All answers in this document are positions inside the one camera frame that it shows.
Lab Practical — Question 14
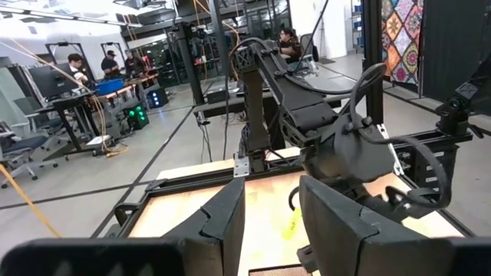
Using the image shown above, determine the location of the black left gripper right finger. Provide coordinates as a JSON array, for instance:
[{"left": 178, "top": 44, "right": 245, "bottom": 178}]
[{"left": 298, "top": 175, "right": 491, "bottom": 276}]

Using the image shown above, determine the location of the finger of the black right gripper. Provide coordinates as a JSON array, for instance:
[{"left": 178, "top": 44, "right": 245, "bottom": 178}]
[{"left": 297, "top": 245, "right": 319, "bottom": 274}]

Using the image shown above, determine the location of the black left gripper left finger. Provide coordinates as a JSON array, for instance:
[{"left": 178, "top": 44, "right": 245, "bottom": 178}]
[{"left": 0, "top": 176, "right": 246, "bottom": 276}]

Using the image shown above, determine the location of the green sticky note pad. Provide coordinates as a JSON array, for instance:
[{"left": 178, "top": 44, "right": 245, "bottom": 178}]
[{"left": 282, "top": 208, "right": 304, "bottom": 242}]

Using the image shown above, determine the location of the dark office chair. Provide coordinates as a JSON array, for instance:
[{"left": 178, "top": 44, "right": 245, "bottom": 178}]
[{"left": 0, "top": 120, "right": 59, "bottom": 189}]

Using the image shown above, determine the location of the black desk with keyboard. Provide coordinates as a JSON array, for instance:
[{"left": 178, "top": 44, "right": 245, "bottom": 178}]
[{"left": 191, "top": 82, "right": 342, "bottom": 120}]

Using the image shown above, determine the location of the computer tower with green lights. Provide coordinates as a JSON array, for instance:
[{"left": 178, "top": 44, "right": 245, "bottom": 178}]
[{"left": 123, "top": 102, "right": 150, "bottom": 131}]

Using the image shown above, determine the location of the computer tower with blue lights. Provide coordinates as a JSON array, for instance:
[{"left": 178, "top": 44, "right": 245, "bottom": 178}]
[{"left": 146, "top": 87, "right": 169, "bottom": 110}]

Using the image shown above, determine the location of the colourful patterned quilt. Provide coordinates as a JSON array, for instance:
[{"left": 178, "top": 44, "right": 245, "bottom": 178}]
[{"left": 381, "top": 0, "right": 425, "bottom": 86}]

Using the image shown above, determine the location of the wooden bench with crate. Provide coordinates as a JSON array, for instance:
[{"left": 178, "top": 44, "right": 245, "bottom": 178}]
[{"left": 103, "top": 73, "right": 160, "bottom": 116}]

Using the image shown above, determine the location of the blue plastic crate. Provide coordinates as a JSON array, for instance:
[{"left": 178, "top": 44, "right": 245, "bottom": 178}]
[{"left": 94, "top": 78, "right": 126, "bottom": 97}]

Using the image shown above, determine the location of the shelf with blue bins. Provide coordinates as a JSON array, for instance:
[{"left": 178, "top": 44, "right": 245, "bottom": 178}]
[{"left": 351, "top": 0, "right": 364, "bottom": 54}]

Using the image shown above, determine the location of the person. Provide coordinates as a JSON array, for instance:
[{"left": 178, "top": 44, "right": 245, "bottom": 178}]
[
  {"left": 101, "top": 49, "right": 122, "bottom": 80},
  {"left": 278, "top": 28, "right": 305, "bottom": 64},
  {"left": 123, "top": 49, "right": 145, "bottom": 77},
  {"left": 67, "top": 53, "right": 90, "bottom": 84}
]

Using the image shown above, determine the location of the black standing desk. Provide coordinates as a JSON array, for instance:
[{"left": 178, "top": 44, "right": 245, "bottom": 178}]
[{"left": 45, "top": 94, "right": 101, "bottom": 158}]

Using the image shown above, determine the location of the black computer monitor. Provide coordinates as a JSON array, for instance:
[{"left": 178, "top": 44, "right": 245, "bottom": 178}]
[{"left": 28, "top": 63, "right": 80, "bottom": 99}]

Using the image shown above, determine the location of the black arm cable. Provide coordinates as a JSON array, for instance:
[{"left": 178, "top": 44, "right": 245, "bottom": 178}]
[{"left": 285, "top": 63, "right": 452, "bottom": 210}]

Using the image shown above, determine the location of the white metal bracket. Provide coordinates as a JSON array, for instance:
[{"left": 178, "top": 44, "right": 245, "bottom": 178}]
[{"left": 232, "top": 153, "right": 251, "bottom": 179}]

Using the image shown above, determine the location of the black corner cable hook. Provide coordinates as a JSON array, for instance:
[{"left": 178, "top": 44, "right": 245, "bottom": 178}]
[{"left": 114, "top": 202, "right": 140, "bottom": 228}]

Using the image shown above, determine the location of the yellow hanging cable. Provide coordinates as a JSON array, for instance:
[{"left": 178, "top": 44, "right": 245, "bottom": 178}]
[{"left": 0, "top": 164, "right": 62, "bottom": 238}]

